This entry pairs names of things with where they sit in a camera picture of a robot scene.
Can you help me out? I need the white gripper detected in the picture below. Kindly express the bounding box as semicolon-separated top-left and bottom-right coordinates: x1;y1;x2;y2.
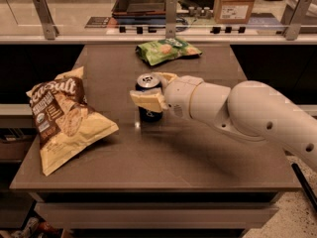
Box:
130;72;203;119

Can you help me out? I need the blue pepsi can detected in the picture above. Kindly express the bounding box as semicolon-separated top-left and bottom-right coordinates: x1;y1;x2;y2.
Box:
135;73;162;122

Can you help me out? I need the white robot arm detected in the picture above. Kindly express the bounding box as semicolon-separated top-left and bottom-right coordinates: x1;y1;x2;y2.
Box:
130;72;317;170

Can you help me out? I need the green chip bag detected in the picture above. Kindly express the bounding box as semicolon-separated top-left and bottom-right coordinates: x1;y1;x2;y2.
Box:
136;38;202;65

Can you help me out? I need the brown sea salt chip bag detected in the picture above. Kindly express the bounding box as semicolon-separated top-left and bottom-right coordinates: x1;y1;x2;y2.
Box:
27;66;119;176

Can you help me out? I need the dark open bin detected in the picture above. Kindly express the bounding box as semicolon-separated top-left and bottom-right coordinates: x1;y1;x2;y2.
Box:
112;0;166;16

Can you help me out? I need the cardboard box with label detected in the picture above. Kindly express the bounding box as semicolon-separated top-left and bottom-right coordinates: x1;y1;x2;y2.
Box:
213;0;255;24

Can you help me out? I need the black pole on floor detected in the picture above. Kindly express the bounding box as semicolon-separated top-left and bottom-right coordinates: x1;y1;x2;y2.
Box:
291;163;317;212

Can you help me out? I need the middle metal glass bracket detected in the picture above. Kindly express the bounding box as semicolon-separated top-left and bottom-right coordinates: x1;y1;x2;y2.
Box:
165;0;177;39

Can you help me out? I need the metal glass bracket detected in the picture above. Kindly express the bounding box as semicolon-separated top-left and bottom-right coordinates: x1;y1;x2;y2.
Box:
165;0;177;39
281;0;315;41
32;0;59;40

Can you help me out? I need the left metal glass bracket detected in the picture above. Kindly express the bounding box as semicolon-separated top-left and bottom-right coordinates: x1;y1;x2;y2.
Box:
32;0;59;40

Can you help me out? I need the right metal glass bracket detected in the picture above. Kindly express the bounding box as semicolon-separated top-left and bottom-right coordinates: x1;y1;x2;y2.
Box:
281;0;315;41

